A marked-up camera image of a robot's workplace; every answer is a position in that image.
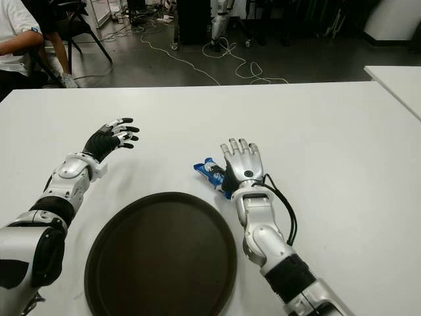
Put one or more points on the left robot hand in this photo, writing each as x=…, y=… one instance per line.
x=100, y=143

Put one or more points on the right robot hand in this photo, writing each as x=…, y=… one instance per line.
x=245, y=161

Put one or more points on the blue Oreo packet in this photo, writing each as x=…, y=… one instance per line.
x=207, y=171

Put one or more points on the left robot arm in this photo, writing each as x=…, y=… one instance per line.
x=33, y=243

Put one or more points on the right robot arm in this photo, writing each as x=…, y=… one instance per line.
x=263, y=230

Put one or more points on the black metal chair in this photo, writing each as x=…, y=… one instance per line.
x=79, y=26

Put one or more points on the dark round tray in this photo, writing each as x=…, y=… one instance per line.
x=161, y=260

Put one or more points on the seated person white shirt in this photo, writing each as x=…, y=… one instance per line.
x=13, y=36

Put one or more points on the silver humanoid robot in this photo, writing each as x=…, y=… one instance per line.
x=218, y=23

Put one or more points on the black wheeled cabinet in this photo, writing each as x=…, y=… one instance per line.
x=194, y=19

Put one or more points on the white side table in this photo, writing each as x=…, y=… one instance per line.
x=401, y=85

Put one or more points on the white curved pedestal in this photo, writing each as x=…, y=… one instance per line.
x=391, y=19

